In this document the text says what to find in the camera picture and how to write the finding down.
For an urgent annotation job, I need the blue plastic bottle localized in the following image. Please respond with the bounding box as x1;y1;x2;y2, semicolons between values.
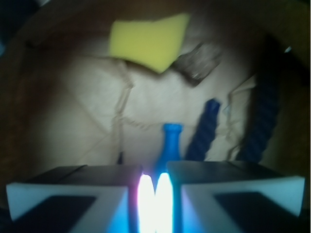
128;123;185;233

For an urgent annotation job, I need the brown paper bag bin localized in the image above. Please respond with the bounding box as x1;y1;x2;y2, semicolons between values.
0;0;311;219

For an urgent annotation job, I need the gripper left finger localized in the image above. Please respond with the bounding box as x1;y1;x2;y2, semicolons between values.
6;165;142;233

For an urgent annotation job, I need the brown rock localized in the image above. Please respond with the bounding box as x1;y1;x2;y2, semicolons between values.
173;43;223;87

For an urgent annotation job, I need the dark blue rope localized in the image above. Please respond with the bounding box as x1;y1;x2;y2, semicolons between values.
185;36;285;162

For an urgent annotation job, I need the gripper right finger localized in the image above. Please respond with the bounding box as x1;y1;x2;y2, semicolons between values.
167;161;305;233

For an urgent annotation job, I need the yellow sponge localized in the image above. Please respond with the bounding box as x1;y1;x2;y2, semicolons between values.
109;13;190;74

